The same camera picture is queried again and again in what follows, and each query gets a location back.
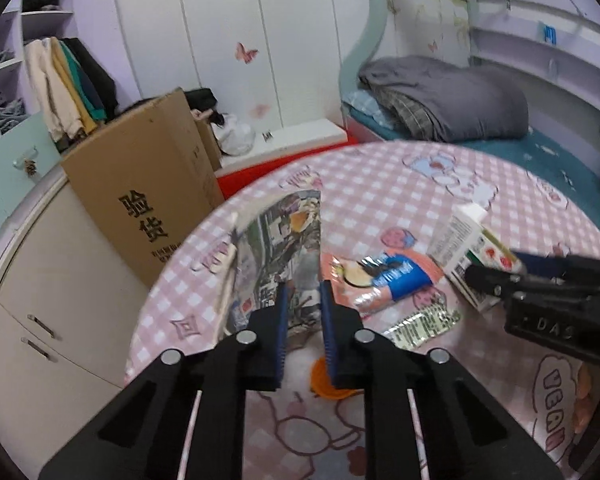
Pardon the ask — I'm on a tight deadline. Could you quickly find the pink checked tablecloth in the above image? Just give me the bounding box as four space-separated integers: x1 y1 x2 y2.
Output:
125 141 600 480

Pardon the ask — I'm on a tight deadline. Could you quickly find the mint green bed frame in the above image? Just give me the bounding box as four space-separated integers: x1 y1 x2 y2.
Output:
340 0 393 96

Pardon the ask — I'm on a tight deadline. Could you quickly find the white wall shelf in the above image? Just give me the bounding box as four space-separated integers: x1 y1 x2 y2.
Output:
467 0 600 127

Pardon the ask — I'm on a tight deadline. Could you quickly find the green hanging garment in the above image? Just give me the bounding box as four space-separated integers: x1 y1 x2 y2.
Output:
62 42 107 122

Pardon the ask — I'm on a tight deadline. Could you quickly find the green and silver wrapper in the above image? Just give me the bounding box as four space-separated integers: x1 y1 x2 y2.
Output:
382 307 462 350

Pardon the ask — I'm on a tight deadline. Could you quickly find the silver printed foil packet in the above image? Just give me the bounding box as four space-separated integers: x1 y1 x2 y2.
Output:
227 189 326 356

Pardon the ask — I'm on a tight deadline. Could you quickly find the teal bed sheet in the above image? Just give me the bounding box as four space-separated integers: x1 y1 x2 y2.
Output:
349 110 600 263

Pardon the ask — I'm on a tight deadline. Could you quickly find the pink butterfly sticker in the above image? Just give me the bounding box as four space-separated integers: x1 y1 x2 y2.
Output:
235 41 259 65

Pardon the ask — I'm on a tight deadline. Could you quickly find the blue checked pillow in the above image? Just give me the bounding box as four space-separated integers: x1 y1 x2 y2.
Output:
342 89 397 129

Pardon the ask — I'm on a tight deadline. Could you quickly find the person's right hand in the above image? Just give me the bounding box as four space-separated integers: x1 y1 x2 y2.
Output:
573 362 600 437

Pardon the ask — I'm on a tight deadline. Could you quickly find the white cubby shelf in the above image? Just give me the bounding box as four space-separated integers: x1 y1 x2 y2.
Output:
0 0 78 141

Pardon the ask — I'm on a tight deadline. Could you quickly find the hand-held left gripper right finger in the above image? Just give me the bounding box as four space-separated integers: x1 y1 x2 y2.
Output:
320 280 563 480

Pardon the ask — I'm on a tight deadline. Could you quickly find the cream hanging garment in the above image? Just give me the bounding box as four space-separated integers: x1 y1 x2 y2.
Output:
24 37 81 142

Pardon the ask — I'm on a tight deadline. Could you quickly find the orange round lid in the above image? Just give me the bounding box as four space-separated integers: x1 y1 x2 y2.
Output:
310 357 363 401

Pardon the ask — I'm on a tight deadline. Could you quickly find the black hanging garment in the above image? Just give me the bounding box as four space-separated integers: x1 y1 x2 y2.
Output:
72 37 119 117

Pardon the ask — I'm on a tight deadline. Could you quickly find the white carton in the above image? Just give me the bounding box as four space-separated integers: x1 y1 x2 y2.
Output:
426 202 523 312

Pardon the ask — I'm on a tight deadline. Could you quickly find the grey blanket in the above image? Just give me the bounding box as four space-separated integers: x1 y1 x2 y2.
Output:
357 56 530 143

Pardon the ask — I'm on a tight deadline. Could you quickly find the yellow hanging garment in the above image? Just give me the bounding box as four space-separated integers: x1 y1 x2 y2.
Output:
52 40 98 134

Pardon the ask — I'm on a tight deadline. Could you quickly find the clear crumpled plastic bag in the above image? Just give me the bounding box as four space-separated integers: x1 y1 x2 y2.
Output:
212 112 256 157

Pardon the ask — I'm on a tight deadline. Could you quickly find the black cloth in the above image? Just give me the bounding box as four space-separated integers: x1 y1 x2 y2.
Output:
185 88 227 126

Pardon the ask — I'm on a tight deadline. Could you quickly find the orange and blue snack packet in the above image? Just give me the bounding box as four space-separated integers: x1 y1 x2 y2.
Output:
322 251 446 317

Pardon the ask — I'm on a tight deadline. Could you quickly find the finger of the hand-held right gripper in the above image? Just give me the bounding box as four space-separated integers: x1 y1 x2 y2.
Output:
510 249 569 279
464 264 562 301

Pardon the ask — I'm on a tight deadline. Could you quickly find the tall cardboard box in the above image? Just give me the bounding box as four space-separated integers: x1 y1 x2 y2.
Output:
60 87 226 288

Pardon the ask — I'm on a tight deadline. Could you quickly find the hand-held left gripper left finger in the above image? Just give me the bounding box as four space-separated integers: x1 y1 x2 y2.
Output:
39 280 288 480

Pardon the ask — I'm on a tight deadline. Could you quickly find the mint green drawer unit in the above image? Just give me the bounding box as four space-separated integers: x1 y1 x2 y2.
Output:
0 110 63 261

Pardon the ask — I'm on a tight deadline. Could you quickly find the red and white step bench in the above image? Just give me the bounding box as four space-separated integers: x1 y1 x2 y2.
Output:
215 120 362 206

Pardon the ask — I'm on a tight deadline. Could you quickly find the white cabinet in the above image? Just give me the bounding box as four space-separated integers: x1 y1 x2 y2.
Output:
0 165 231 480

